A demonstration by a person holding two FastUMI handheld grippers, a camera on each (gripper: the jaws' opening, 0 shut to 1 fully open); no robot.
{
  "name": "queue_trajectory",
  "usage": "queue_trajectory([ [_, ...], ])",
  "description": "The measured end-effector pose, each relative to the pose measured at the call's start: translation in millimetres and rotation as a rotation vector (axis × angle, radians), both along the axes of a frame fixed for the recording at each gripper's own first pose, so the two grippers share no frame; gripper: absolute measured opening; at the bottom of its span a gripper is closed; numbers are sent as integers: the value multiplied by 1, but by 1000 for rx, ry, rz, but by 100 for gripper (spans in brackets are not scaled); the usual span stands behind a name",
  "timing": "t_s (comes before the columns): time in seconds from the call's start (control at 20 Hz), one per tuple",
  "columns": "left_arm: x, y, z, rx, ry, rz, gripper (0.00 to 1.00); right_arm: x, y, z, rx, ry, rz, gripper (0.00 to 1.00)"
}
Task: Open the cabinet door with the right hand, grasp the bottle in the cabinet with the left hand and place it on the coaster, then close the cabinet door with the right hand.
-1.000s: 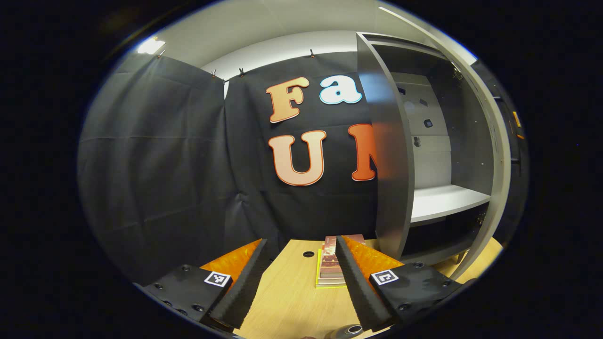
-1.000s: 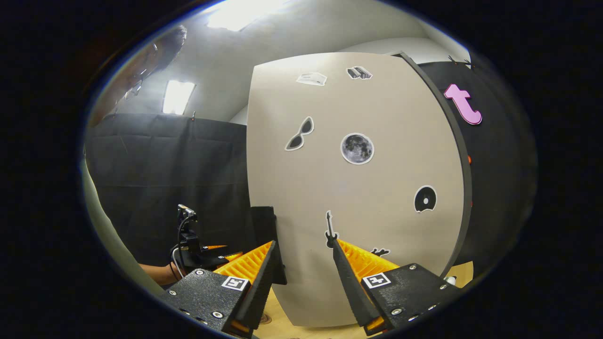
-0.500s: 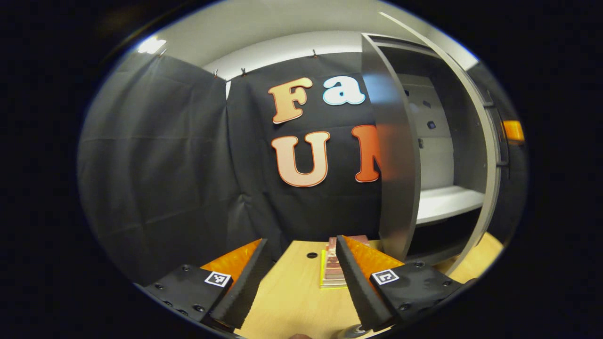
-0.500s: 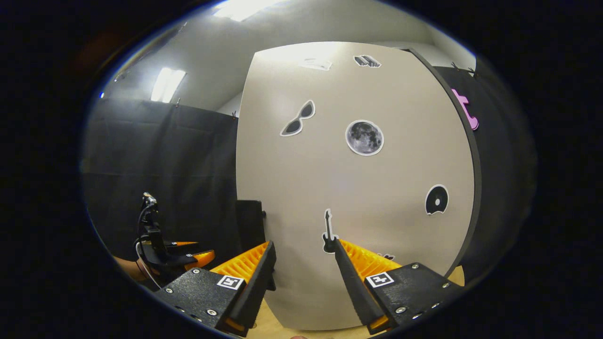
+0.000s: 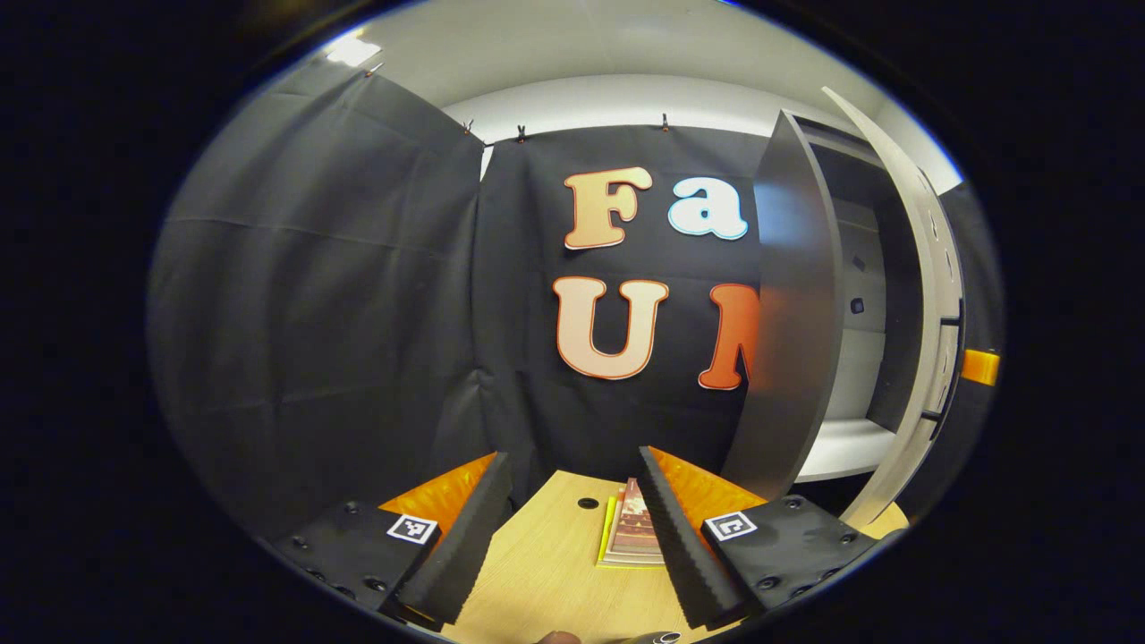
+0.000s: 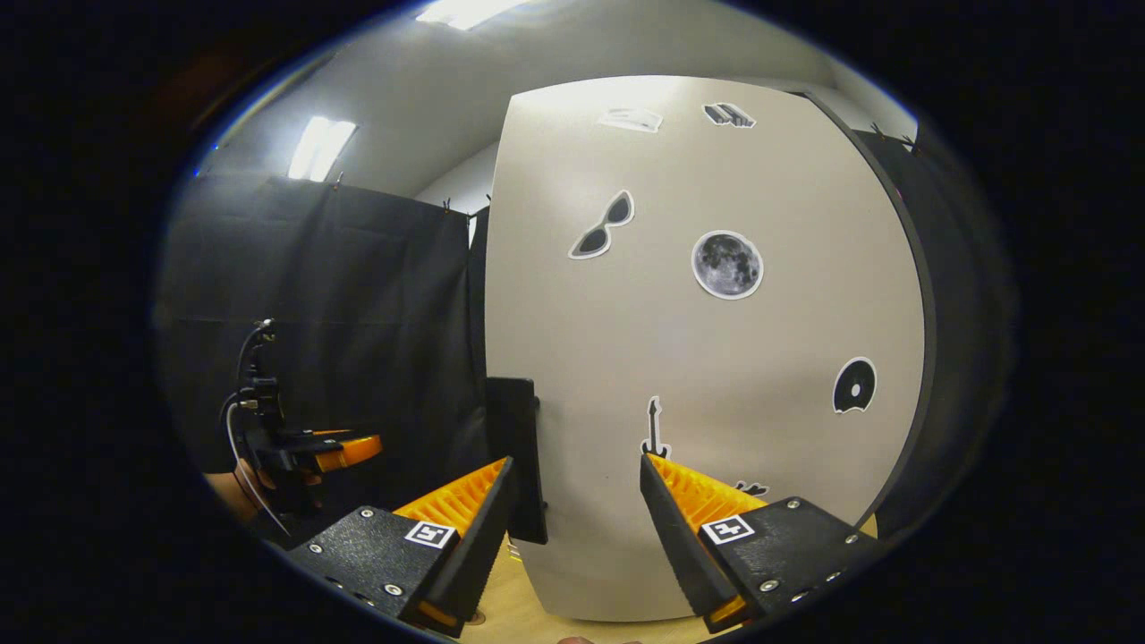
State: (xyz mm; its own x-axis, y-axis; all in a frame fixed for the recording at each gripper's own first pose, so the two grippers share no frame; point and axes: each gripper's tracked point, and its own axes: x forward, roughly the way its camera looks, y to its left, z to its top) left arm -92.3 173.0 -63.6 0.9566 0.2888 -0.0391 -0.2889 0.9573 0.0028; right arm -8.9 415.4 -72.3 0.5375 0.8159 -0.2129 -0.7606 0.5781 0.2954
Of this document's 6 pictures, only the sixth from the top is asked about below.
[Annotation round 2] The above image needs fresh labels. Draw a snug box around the black door handle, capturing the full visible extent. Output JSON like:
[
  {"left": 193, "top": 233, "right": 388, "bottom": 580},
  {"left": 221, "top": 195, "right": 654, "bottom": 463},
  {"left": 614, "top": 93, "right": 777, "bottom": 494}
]
[{"left": 486, "top": 377, "right": 548, "bottom": 545}]

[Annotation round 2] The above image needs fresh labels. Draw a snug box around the ceiling light strip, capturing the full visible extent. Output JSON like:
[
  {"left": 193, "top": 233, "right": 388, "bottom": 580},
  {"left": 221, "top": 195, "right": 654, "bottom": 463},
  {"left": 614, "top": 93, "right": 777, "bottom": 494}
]
[
  {"left": 288, "top": 116, "right": 357, "bottom": 182},
  {"left": 416, "top": 0, "right": 529, "bottom": 32}
]

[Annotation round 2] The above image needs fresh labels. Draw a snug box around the grey cabinet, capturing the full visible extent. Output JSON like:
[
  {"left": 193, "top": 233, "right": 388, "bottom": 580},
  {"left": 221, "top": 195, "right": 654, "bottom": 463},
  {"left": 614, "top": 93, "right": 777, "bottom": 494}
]
[{"left": 792, "top": 88, "right": 938, "bottom": 538}]

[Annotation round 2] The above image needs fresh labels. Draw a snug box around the beige cabinet door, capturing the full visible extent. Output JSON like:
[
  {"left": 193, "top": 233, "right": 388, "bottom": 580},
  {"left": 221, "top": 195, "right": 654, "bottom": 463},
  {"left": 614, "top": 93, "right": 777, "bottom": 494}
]
[{"left": 483, "top": 76, "right": 927, "bottom": 623}]

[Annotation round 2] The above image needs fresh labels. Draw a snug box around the black backdrop cloth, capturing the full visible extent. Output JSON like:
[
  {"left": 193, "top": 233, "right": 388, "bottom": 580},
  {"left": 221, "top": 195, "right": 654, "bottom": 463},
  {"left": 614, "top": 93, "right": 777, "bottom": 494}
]
[{"left": 154, "top": 125, "right": 1016, "bottom": 548}]

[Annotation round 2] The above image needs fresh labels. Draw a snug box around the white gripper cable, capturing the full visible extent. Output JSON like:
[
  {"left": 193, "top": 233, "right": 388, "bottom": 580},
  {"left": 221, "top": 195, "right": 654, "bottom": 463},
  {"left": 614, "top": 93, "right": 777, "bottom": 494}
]
[{"left": 224, "top": 401, "right": 293, "bottom": 539}]

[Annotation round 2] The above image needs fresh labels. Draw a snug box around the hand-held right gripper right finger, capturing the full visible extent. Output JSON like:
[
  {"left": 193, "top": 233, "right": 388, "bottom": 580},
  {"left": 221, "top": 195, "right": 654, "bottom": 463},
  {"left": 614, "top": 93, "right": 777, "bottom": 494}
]
[{"left": 639, "top": 452, "right": 884, "bottom": 636}]

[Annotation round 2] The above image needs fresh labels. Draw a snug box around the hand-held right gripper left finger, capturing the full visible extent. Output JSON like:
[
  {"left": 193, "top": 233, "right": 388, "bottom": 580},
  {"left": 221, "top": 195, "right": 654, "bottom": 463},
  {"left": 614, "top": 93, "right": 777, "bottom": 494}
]
[{"left": 284, "top": 456, "right": 517, "bottom": 640}]

